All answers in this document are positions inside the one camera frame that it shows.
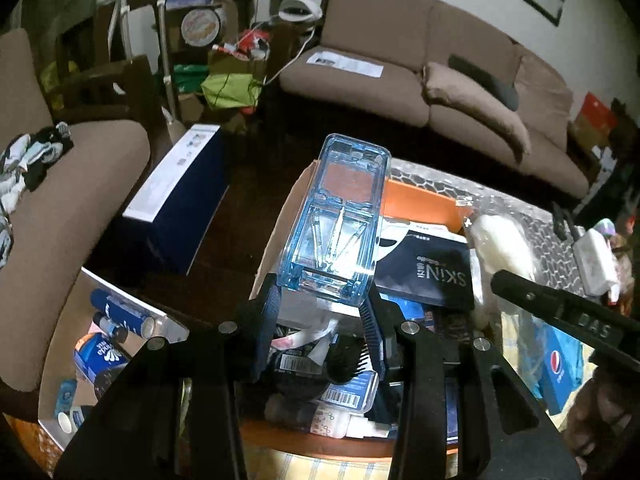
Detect clear bag of white rolls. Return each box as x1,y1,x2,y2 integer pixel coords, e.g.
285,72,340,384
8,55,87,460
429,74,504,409
462,200,544,396

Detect black hairbrush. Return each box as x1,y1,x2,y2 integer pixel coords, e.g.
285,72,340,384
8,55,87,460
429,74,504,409
272,335,374,401

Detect white handheld appliance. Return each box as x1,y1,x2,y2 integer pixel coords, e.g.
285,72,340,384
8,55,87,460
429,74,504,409
277,0,324,24

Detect blue Pepsi packet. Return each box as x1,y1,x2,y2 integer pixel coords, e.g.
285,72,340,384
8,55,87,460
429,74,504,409
532,322,586,416

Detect dark wooden chair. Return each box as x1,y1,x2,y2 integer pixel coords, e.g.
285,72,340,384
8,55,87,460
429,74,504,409
55,5,171,126

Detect white metal stand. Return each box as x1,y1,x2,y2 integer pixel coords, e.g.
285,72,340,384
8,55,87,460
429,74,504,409
112,0,186,146

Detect brown armchair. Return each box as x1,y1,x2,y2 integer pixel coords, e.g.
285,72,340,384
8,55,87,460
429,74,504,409
0,27,151,416

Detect yellow checked cloth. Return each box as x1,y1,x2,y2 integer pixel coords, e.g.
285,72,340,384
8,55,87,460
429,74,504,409
250,305,543,480

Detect blue transparent tool case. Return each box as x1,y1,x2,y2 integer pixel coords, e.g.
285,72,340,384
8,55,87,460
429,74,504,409
274,133,392,307

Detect white face mask packet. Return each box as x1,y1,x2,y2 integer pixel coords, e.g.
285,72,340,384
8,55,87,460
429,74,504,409
377,215,466,261

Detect orange cardboard box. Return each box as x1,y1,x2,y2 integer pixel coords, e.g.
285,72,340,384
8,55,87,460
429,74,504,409
240,160,474,461

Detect green bag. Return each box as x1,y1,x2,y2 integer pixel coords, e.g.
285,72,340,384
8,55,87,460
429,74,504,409
200,74,264,111

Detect brown back pillow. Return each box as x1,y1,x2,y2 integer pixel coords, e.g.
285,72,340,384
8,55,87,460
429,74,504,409
515,55,575,151

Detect white open storage box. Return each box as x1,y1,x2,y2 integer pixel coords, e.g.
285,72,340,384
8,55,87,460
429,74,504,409
37,267,191,454

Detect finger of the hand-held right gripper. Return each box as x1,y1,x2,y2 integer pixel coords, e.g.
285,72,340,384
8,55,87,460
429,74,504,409
490,269,640,348

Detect brown seat pillow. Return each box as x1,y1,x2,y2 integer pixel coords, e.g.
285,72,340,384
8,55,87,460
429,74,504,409
422,62,532,161

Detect navy flat packet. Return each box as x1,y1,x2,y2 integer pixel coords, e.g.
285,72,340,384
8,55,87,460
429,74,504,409
374,232,475,311

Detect navy white long box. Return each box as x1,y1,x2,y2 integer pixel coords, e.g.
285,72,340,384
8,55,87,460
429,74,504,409
122,124,231,275

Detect printed paper sheet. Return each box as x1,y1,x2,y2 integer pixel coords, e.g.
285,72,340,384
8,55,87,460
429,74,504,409
306,50,385,79

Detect brown sofa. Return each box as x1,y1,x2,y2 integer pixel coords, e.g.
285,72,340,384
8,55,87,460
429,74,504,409
277,0,591,199

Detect white tissue box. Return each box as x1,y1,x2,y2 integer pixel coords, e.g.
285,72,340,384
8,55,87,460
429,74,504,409
572,229,619,297

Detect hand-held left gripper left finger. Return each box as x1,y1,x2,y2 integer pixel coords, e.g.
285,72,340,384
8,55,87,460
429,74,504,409
52,272,283,480

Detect round cookie tin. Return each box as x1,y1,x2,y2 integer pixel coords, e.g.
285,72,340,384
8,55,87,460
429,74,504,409
181,7,221,47

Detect purple round box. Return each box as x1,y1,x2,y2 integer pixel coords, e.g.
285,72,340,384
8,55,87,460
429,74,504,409
597,219,626,241

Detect black cushion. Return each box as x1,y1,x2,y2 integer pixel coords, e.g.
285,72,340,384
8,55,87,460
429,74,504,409
447,53,521,111

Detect white cable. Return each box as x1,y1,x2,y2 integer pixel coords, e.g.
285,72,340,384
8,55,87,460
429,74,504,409
262,25,319,86

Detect black white clothes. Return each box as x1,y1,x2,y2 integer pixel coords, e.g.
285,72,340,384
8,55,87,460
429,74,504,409
0,122,75,266

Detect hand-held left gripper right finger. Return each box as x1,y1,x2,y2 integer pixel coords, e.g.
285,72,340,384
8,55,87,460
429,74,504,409
357,280,583,480

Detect red boxes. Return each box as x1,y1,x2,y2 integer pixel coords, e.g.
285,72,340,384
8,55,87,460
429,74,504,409
580,92,619,134

